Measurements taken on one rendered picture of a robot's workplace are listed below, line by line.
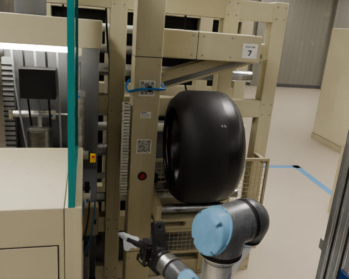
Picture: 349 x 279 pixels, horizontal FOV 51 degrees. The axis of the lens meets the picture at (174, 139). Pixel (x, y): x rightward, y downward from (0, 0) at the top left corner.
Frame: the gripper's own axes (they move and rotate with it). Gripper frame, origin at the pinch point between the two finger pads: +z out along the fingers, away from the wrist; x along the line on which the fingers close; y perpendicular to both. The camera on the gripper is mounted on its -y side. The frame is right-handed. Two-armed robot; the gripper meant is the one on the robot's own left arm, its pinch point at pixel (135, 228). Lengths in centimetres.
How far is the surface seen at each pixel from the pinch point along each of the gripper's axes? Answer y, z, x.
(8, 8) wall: -118, 1165, 208
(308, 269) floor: 80, 30, 198
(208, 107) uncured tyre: -45, 24, 47
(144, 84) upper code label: -50, 43, 21
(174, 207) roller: 9, 30, 42
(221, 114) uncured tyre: -43, 19, 51
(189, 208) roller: 9, 26, 50
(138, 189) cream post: 4, 43, 28
